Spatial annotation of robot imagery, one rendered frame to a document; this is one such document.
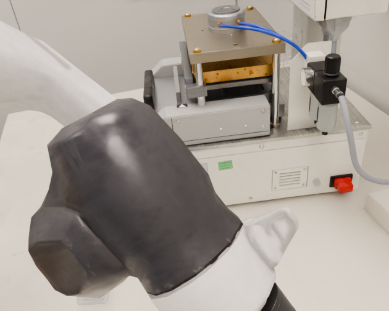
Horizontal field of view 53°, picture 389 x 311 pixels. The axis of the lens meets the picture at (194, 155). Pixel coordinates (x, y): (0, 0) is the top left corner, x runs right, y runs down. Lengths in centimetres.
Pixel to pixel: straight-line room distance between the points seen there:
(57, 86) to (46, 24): 192
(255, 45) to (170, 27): 163
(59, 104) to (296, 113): 52
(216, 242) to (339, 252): 59
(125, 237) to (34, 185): 88
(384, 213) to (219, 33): 49
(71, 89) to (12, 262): 59
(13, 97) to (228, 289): 28
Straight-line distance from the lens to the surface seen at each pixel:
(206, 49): 77
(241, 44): 78
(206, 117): 77
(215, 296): 27
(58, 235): 30
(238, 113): 78
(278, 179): 88
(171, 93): 94
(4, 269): 93
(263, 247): 30
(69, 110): 42
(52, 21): 232
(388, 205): 90
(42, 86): 42
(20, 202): 109
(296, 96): 81
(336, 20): 79
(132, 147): 25
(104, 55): 237
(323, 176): 92
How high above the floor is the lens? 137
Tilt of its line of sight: 34 degrees down
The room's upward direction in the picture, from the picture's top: 6 degrees counter-clockwise
